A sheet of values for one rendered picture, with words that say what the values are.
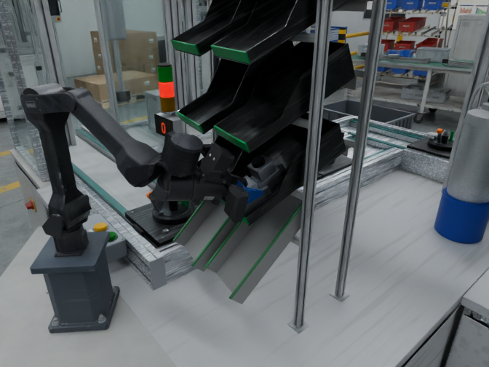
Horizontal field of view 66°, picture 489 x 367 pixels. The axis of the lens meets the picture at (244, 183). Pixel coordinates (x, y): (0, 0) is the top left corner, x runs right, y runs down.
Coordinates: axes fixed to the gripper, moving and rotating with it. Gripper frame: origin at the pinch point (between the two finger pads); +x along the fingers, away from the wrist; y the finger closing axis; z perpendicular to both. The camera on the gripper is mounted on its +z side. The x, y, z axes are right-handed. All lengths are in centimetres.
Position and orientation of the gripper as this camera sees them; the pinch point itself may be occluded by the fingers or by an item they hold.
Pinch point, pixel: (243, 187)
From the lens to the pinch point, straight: 79.3
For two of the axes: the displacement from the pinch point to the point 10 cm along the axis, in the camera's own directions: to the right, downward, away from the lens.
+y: -4.4, -4.2, 7.9
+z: 2.3, -9.1, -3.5
